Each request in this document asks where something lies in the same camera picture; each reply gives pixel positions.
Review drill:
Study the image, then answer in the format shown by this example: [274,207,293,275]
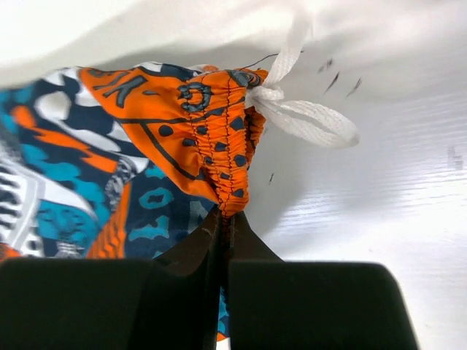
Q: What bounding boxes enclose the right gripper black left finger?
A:
[1,209,221,349]

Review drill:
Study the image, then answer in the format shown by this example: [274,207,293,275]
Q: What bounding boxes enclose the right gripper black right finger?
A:
[228,213,418,349]

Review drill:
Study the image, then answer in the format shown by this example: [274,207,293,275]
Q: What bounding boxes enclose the colourful patterned shorts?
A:
[1,18,359,346]

